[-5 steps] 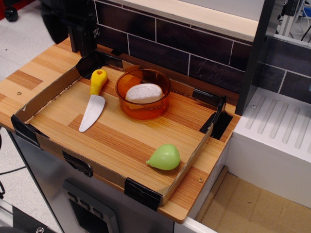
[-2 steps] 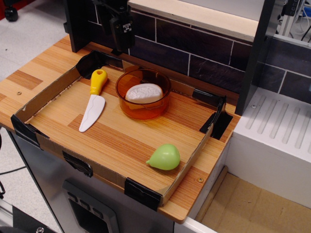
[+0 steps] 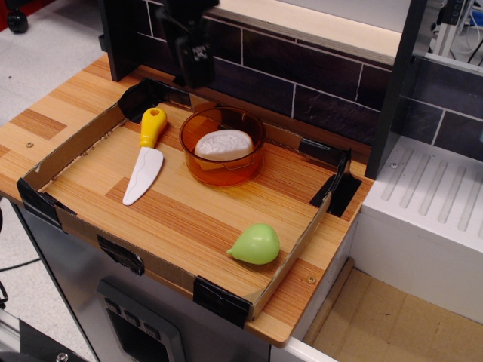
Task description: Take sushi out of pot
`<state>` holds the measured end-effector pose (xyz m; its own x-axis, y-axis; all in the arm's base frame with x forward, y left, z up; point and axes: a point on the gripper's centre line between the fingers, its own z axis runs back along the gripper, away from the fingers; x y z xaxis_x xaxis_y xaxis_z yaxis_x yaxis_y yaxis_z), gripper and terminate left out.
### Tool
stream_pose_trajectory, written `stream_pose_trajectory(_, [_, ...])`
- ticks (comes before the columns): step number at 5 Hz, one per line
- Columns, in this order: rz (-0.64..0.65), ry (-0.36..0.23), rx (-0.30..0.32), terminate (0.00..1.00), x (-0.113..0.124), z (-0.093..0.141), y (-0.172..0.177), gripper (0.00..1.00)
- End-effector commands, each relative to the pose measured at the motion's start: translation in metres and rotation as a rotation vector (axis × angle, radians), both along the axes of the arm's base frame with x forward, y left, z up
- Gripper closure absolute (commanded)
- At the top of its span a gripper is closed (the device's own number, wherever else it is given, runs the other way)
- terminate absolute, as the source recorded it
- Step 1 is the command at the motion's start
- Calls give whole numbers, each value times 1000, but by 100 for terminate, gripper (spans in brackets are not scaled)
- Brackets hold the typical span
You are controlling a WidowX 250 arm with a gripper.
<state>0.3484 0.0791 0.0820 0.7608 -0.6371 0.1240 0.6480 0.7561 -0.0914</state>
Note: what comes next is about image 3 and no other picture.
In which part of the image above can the black caster wheel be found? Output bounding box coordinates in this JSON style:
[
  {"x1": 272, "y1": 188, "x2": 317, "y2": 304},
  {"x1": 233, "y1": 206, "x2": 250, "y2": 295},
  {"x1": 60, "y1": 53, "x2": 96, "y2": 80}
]
[{"x1": 5, "y1": 0, "x2": 29, "y2": 34}]

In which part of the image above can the yellow handled white toy knife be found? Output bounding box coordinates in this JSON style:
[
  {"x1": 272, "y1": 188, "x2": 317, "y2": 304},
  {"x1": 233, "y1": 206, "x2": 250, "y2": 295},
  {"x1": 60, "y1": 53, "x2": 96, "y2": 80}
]
[{"x1": 122, "y1": 107, "x2": 168, "y2": 206}]

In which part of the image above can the white rice sushi toy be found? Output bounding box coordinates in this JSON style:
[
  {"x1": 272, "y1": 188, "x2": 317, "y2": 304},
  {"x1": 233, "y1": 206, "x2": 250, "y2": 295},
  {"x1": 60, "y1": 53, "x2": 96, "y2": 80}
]
[{"x1": 195, "y1": 130, "x2": 254, "y2": 161}]

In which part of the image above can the white toy sink drainboard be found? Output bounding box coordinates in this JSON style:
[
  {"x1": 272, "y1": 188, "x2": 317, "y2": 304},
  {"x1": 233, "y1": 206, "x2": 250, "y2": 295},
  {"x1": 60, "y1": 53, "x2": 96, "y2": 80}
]
[{"x1": 350, "y1": 137, "x2": 482, "y2": 322}]

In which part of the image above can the light wooden shelf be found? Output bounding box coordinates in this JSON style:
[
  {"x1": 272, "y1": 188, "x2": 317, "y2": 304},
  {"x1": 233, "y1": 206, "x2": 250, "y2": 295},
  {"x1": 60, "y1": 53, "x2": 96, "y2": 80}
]
[{"x1": 207, "y1": 0, "x2": 401, "y2": 65}]

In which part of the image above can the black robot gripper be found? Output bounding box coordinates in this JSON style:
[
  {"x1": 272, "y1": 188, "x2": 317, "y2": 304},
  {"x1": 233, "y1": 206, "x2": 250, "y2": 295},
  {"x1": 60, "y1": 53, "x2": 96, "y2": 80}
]
[{"x1": 155, "y1": 0, "x2": 220, "y2": 89}]

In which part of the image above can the grey toy oven front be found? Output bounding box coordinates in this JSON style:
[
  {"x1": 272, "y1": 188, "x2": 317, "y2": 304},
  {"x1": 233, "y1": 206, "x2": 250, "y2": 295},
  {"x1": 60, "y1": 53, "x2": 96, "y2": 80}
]
[{"x1": 97, "y1": 281, "x2": 186, "y2": 361}]

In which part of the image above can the aluminium frame with cables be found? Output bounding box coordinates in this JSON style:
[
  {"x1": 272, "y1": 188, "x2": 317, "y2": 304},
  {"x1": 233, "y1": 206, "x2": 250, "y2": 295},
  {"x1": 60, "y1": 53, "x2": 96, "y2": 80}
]
[{"x1": 426, "y1": 1, "x2": 482, "y2": 72}]

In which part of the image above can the black cable on floor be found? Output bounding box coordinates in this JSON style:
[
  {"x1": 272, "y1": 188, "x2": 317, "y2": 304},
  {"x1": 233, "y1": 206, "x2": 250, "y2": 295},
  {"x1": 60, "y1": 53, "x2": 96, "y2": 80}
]
[{"x1": 0, "y1": 257, "x2": 41, "y2": 272}]

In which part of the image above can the dark grey vertical post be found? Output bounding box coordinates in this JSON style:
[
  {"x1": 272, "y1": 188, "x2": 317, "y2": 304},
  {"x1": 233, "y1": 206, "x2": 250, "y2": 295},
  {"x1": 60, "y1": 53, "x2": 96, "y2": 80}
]
[{"x1": 365, "y1": 1, "x2": 427, "y2": 179}]

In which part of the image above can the green toy pear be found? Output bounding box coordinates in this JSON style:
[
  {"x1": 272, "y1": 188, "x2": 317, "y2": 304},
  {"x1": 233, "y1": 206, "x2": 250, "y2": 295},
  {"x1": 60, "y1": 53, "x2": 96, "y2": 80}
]
[{"x1": 226, "y1": 223, "x2": 280, "y2": 265}]

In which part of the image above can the orange transparent plastic pot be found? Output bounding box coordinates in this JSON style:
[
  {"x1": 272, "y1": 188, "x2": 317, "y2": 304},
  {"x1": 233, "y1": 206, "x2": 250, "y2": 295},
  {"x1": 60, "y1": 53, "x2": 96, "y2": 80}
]
[{"x1": 179, "y1": 106, "x2": 266, "y2": 186}]

